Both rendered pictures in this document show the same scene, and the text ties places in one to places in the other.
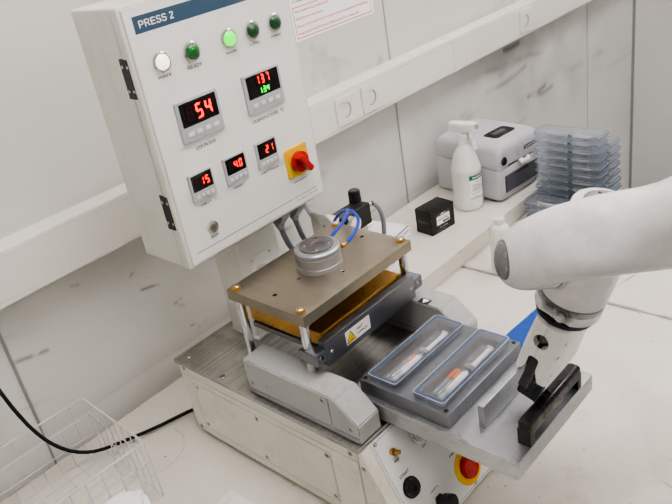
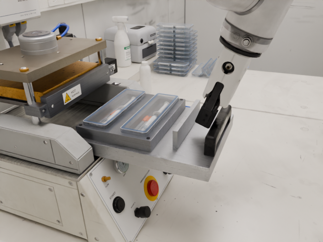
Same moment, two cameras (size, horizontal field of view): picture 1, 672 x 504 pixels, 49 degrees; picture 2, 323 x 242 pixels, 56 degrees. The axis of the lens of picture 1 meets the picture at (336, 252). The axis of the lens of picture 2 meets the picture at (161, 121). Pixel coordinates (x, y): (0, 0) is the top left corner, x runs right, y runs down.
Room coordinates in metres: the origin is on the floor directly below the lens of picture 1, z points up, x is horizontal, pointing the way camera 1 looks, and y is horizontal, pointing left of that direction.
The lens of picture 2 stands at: (0.36, 0.06, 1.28)
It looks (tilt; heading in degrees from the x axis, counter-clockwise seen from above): 28 degrees down; 336
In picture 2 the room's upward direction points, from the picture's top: 1 degrees counter-clockwise
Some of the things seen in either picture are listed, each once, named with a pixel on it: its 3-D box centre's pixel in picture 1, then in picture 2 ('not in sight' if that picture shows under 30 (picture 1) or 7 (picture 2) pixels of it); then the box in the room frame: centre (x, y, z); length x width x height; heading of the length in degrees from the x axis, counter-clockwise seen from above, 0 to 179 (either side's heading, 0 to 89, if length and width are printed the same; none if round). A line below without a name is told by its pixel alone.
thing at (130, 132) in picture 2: (463, 369); (152, 114); (0.89, -0.16, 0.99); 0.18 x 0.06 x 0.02; 133
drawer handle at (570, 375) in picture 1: (550, 402); (218, 127); (0.79, -0.26, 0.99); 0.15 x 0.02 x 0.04; 133
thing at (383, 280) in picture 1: (327, 284); (46, 67); (1.10, 0.02, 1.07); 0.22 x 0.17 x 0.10; 133
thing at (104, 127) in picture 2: (417, 353); (117, 109); (0.96, -0.10, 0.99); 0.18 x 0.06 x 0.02; 133
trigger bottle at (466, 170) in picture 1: (466, 164); (122, 41); (1.87, -0.40, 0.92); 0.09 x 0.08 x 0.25; 51
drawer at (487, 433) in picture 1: (467, 382); (155, 124); (0.89, -0.16, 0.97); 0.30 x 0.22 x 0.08; 43
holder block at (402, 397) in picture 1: (440, 366); (135, 116); (0.92, -0.13, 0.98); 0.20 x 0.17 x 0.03; 133
